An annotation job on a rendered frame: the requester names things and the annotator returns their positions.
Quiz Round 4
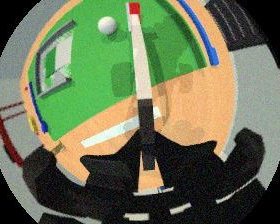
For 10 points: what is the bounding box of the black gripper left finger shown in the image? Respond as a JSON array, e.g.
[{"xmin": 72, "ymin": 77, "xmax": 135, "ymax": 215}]
[{"xmin": 80, "ymin": 129, "xmax": 141, "ymax": 192}]

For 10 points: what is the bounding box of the white flat bar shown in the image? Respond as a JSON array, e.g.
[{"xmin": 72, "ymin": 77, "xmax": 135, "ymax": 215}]
[{"xmin": 80, "ymin": 105, "xmax": 161, "ymax": 148}]

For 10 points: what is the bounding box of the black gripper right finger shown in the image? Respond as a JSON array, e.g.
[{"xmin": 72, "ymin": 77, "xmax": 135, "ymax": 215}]
[{"xmin": 155, "ymin": 131, "xmax": 217, "ymax": 188}]

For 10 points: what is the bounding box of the green flat mat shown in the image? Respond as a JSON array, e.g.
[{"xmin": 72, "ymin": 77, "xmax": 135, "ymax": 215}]
[{"xmin": 27, "ymin": 0, "xmax": 199, "ymax": 143}]

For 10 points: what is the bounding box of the white golf ball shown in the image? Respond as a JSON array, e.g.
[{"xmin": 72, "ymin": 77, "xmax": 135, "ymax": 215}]
[{"xmin": 97, "ymin": 16, "xmax": 116, "ymax": 35}]

